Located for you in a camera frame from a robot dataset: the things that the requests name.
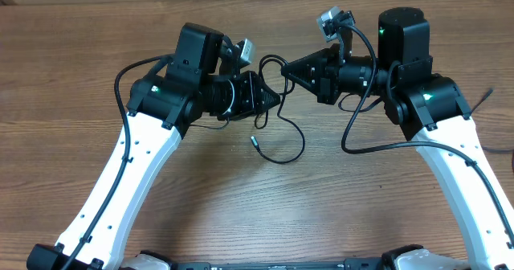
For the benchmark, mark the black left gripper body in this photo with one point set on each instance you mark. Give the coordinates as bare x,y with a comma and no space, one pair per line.
243,104

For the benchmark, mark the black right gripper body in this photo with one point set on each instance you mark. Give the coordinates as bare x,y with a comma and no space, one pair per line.
334,77

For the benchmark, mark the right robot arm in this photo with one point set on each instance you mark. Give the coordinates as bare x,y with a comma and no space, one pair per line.
434,118

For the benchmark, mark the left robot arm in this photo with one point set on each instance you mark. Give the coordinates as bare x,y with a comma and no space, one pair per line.
207,73

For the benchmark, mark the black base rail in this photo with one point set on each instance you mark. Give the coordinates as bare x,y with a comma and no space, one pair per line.
281,265

